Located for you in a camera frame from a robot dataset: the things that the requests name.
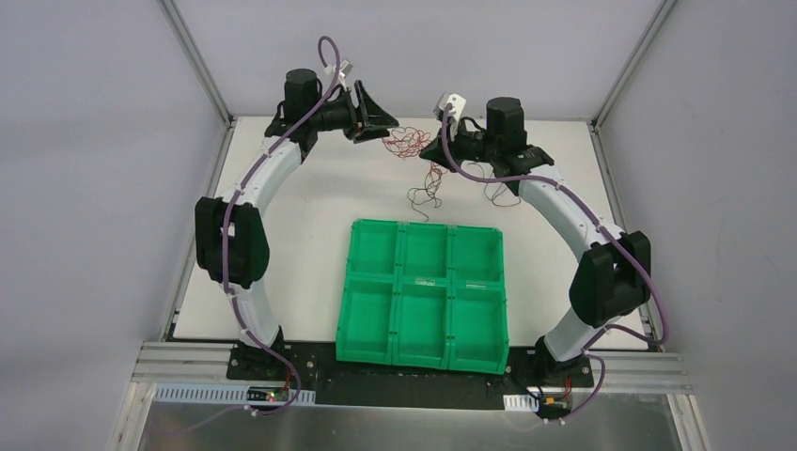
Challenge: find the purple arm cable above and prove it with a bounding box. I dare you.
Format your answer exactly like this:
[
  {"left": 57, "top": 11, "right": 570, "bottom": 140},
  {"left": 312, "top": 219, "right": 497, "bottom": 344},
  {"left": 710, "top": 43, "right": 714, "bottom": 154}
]
[
  {"left": 440, "top": 104, "right": 670, "bottom": 427},
  {"left": 219, "top": 36, "right": 304, "bottom": 419}
]

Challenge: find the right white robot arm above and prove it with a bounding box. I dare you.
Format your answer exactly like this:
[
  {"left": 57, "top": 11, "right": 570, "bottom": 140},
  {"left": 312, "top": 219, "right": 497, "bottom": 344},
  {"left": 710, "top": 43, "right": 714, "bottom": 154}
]
[{"left": 420, "top": 93, "right": 652, "bottom": 385}]

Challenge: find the white cable duct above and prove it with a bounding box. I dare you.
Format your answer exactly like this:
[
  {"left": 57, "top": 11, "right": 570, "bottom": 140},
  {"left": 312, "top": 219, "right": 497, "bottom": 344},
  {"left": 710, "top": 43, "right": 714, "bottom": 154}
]
[
  {"left": 503, "top": 394, "right": 539, "bottom": 412},
  {"left": 153, "top": 383, "right": 295, "bottom": 408}
]

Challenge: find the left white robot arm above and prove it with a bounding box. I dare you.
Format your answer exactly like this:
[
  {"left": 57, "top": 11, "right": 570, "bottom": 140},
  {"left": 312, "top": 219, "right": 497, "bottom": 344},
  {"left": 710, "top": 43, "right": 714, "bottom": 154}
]
[{"left": 195, "top": 69, "right": 399, "bottom": 381}]

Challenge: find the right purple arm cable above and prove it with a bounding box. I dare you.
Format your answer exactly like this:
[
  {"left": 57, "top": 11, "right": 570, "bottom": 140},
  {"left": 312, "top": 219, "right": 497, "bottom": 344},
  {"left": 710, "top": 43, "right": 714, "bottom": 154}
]
[{"left": 440, "top": 104, "right": 670, "bottom": 427}]

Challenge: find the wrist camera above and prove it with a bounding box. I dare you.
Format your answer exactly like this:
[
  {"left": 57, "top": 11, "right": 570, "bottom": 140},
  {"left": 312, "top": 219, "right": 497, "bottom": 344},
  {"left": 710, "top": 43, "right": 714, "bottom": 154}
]
[
  {"left": 338, "top": 59, "right": 353, "bottom": 77},
  {"left": 433, "top": 92, "right": 467, "bottom": 122}
]

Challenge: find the aluminium frame rail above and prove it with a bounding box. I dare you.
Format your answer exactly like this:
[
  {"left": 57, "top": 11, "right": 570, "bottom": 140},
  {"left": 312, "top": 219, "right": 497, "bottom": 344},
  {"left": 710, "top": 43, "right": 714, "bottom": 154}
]
[{"left": 132, "top": 342, "right": 693, "bottom": 394}]

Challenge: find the green six-compartment tray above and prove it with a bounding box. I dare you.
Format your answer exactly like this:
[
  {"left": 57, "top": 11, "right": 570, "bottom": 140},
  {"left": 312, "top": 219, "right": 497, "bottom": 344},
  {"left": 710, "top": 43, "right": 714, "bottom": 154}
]
[{"left": 336, "top": 219, "right": 509, "bottom": 374}]

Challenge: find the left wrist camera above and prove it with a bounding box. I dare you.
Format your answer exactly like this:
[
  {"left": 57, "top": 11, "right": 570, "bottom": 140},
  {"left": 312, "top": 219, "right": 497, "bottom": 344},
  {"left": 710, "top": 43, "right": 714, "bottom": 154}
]
[{"left": 338, "top": 59, "right": 353, "bottom": 77}]

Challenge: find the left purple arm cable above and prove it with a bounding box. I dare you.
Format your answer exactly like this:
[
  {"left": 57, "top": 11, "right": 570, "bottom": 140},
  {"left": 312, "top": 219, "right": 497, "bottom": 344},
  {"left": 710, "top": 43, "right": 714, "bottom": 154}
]
[{"left": 219, "top": 36, "right": 304, "bottom": 419}]

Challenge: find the left white cable duct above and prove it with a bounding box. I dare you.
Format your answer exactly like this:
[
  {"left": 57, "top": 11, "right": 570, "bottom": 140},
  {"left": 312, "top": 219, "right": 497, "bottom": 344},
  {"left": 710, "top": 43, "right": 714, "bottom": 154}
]
[{"left": 153, "top": 383, "right": 295, "bottom": 408}]

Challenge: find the right white cable duct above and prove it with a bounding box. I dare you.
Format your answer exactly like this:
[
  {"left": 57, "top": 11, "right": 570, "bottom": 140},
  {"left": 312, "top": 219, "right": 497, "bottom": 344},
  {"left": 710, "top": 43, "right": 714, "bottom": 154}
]
[{"left": 503, "top": 394, "right": 539, "bottom": 412}]

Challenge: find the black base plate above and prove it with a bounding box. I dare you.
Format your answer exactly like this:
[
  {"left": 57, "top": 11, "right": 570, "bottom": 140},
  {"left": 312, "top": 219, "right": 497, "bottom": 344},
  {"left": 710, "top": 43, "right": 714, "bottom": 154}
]
[{"left": 234, "top": 341, "right": 591, "bottom": 411}]

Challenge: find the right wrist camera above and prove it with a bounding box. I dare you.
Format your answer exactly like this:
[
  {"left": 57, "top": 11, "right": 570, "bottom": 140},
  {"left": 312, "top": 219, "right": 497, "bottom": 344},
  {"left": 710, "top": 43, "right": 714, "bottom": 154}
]
[{"left": 433, "top": 92, "right": 467, "bottom": 122}]

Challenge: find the colourful wire bundle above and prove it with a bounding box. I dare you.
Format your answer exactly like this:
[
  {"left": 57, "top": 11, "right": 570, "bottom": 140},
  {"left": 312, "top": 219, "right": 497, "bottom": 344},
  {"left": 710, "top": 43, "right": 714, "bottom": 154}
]
[{"left": 407, "top": 158, "right": 524, "bottom": 224}]

